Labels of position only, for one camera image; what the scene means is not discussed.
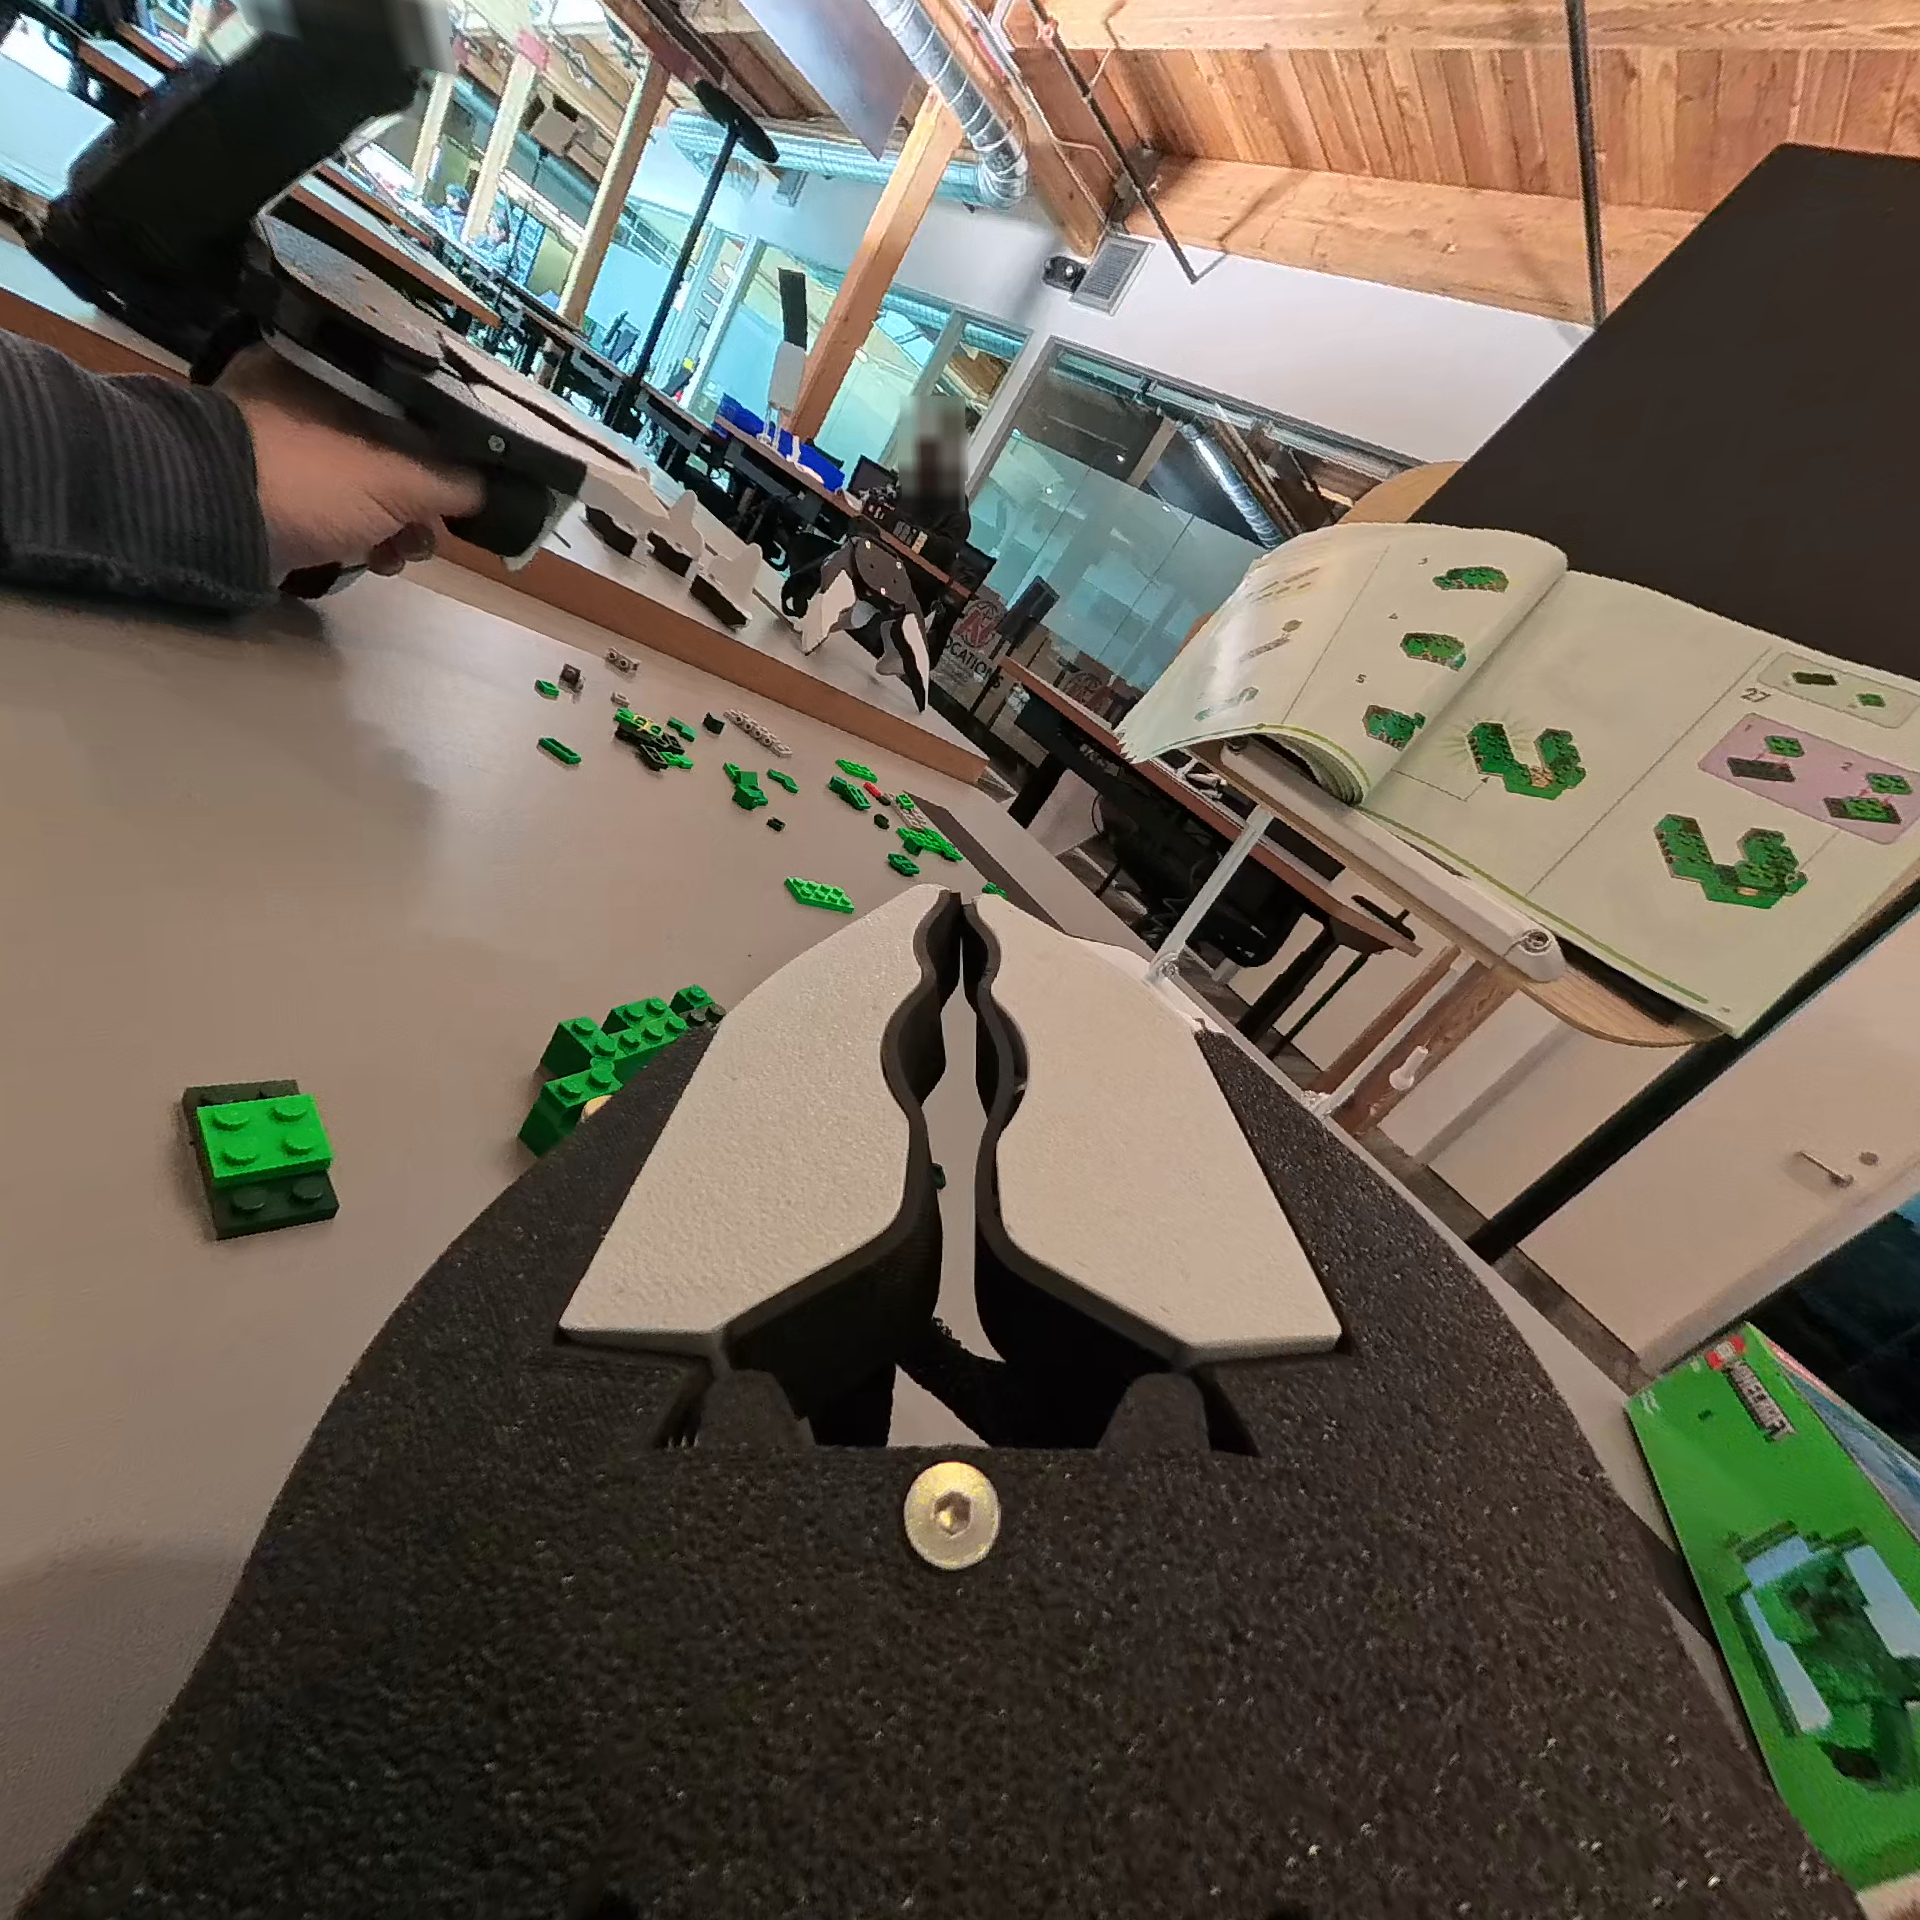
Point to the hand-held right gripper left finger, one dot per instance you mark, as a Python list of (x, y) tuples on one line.
[(765, 1141)]

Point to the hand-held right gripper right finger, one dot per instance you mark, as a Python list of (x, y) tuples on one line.
[(1155, 1171)]

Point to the green angled brick assembly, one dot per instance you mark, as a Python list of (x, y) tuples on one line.
[(616, 1044)]

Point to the scatter of toy bricks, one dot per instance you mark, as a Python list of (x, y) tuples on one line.
[(820, 896)]

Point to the two-tone green brick piece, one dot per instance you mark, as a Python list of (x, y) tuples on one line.
[(263, 1133)]

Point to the wooden office desk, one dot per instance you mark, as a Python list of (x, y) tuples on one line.
[(1276, 856)]

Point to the white desk with wooden edge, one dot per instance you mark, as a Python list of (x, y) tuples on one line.
[(676, 656)]

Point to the grey desk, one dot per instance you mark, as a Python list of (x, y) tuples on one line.
[(300, 839)]

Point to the person's left hand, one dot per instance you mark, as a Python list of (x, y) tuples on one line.
[(345, 481)]

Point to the black office chair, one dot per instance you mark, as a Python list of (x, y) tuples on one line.
[(1200, 892)]

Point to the white book stand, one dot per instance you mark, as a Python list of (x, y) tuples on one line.
[(1440, 886)]

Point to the loose grey finger part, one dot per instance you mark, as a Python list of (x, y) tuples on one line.
[(681, 534), (622, 495), (735, 579)]

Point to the black floor lamp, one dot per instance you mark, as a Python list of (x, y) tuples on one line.
[(739, 125)]

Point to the brick instruction booklet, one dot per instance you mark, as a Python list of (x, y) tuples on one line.
[(1575, 704)]

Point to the green toy box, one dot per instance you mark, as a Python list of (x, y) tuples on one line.
[(1724, 1500)]

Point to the black hanging rod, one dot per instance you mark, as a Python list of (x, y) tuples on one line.
[(1585, 150)]

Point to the wooden post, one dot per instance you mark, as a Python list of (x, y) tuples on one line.
[(1425, 1049), (869, 271)]

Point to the silver air duct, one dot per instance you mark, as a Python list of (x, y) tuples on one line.
[(974, 120)]

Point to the wall vent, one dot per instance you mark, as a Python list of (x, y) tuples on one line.
[(1115, 272)]

